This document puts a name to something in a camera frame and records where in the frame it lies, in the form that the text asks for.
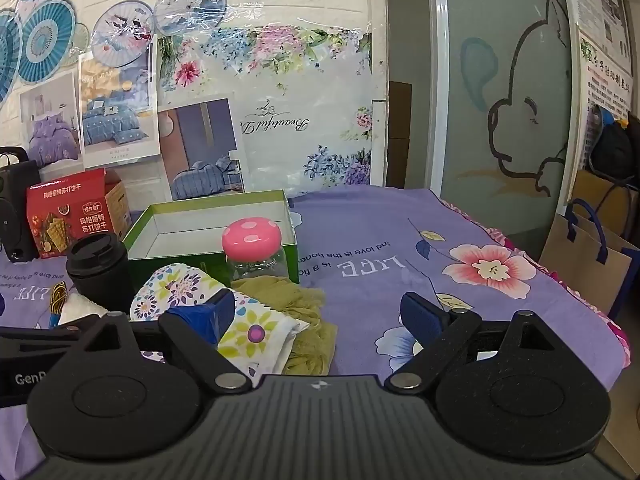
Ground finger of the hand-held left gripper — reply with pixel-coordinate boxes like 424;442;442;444
0;326;101;356

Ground black lidded cup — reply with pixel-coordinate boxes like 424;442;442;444
66;234;137;312

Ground stacked cardboard boxes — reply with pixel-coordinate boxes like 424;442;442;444
387;81;414;189

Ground purple floral bedsheet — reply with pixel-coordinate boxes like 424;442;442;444
0;186;630;461

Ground white notice poster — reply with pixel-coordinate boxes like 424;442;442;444
569;0;634;67

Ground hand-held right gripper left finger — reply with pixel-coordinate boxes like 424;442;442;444
55;290;252;395

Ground blue bedding photo poster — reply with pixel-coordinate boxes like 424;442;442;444
79;42;162;169

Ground floral bedding package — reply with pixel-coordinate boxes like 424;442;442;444
157;25;374;197

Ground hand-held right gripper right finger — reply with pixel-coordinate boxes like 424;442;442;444
387;291;586;392

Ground black backpack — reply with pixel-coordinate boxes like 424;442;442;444
587;105;640;182

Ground green cardboard box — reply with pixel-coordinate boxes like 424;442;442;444
122;190;301;286

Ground green-header notice poster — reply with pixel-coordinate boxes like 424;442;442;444
579;30;637;112

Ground white towel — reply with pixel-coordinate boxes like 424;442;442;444
57;292;109;328

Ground olive green cloth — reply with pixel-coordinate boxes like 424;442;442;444
231;276;339;377

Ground cluster of paper parasols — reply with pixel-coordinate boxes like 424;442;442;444
0;0;232;104

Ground brown paper bag blue handles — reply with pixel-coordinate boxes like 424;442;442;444
539;199;634;317

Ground black portable speaker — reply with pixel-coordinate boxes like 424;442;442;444
0;146;42;264

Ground red cracker box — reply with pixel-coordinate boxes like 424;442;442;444
26;167;133;261

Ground purple bedding photo poster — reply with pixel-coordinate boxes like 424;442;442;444
20;71;84;165

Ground glass jar pink mushroom lid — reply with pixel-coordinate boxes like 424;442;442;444
222;216;292;287

